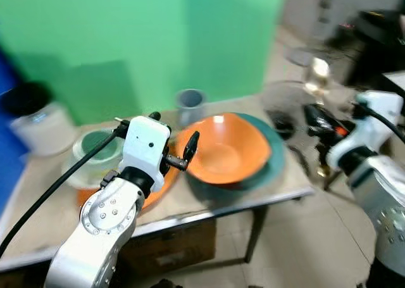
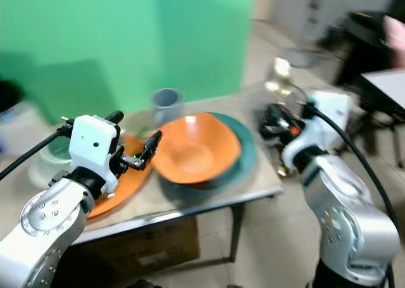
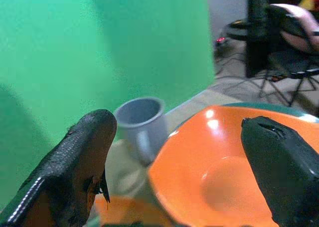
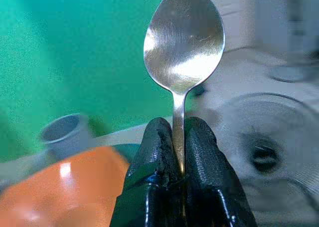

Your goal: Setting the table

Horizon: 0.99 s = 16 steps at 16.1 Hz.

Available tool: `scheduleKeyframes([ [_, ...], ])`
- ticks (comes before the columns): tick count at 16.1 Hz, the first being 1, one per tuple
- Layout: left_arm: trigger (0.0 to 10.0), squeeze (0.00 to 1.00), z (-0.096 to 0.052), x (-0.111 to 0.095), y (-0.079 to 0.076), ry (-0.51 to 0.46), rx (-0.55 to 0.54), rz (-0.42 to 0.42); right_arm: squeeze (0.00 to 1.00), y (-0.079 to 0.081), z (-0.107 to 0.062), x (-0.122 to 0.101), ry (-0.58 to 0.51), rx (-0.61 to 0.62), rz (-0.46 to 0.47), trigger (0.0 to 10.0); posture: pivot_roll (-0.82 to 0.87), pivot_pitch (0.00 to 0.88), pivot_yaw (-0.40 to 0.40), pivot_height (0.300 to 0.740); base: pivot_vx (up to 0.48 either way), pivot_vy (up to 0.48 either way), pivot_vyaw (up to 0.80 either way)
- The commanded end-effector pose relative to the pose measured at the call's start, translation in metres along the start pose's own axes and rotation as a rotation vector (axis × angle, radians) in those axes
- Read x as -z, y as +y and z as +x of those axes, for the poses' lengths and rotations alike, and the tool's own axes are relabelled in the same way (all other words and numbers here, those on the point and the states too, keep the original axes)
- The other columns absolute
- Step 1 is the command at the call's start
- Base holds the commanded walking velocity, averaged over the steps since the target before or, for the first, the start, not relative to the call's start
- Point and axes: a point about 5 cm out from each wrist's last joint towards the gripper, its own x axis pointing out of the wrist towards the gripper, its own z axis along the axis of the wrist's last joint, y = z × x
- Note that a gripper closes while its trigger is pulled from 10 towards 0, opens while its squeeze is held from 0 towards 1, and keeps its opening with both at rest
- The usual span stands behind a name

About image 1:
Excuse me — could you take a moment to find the gold stemmed goblet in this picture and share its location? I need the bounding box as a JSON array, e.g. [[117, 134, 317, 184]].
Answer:
[[302, 57, 336, 178]]

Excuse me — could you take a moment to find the orange plate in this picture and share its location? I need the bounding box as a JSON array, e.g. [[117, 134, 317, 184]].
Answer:
[[76, 146, 182, 211]]

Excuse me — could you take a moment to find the orange bowl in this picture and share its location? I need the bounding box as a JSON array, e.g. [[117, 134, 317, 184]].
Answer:
[[177, 114, 271, 185]]

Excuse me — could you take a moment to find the grey cup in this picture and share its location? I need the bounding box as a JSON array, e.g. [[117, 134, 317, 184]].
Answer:
[[176, 89, 207, 128]]

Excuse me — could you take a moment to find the teal plate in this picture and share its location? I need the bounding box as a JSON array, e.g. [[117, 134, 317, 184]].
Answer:
[[190, 113, 287, 191]]

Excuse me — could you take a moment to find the grey round disc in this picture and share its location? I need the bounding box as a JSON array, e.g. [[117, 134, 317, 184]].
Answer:
[[285, 46, 317, 67]]

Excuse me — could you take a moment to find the clear glass container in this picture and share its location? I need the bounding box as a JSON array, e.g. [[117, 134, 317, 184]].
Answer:
[[66, 128, 126, 189]]

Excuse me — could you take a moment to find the white side table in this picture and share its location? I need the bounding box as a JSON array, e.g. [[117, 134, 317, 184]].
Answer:
[[383, 72, 405, 90]]

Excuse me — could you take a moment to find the brown cardboard box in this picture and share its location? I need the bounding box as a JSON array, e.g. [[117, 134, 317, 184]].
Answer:
[[120, 218, 217, 277]]

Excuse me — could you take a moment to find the green backdrop screen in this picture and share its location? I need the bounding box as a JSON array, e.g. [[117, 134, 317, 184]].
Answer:
[[0, 0, 289, 125]]

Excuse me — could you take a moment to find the black furniture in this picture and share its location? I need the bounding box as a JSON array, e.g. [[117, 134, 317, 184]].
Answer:
[[329, 9, 405, 92]]

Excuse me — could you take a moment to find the black metal table leg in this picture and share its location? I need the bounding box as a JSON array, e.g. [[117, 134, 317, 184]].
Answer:
[[244, 206, 266, 263]]

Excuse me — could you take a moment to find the white jar with black lid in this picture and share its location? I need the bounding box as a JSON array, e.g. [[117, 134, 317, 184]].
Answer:
[[3, 82, 77, 157]]

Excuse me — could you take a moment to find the blue board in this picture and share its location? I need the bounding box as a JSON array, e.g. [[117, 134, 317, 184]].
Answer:
[[0, 47, 30, 220]]

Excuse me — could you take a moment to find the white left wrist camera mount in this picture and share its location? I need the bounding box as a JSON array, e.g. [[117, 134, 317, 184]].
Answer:
[[122, 116, 171, 176]]

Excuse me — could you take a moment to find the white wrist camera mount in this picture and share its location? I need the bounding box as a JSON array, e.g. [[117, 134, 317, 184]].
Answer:
[[326, 91, 404, 168], [122, 116, 171, 176]]

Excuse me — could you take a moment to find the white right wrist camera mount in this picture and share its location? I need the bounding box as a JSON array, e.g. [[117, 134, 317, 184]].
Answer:
[[326, 91, 404, 168]]

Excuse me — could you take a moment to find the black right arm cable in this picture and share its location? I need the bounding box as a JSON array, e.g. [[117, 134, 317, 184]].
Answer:
[[356, 102, 405, 142]]

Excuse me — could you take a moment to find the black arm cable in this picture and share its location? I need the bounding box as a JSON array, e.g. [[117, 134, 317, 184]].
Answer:
[[356, 102, 405, 142], [0, 128, 127, 258]]

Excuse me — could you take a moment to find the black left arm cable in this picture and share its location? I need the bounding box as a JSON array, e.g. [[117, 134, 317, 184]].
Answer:
[[0, 128, 127, 258]]

